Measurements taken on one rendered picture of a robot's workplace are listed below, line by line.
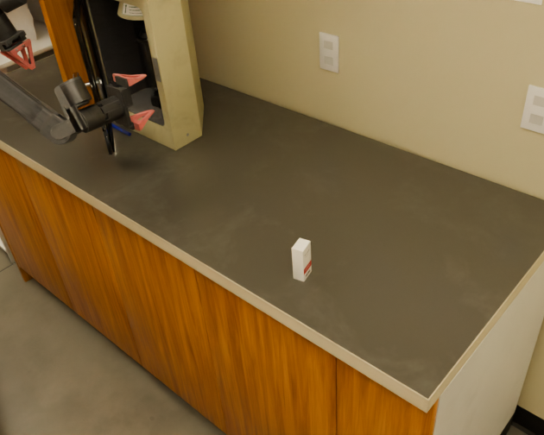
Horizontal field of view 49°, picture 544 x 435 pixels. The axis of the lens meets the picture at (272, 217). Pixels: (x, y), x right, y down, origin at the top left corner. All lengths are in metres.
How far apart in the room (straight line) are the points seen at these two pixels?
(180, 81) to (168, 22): 0.18
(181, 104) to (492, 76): 0.86
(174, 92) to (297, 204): 0.50
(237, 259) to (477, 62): 0.77
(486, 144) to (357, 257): 0.50
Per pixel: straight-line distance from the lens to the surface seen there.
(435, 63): 1.68
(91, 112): 1.52
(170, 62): 1.77
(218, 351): 1.75
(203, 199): 1.64
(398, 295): 1.34
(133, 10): 1.80
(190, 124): 1.88
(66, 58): 2.02
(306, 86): 1.98
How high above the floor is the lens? 1.89
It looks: 38 degrees down
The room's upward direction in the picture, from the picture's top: 5 degrees counter-clockwise
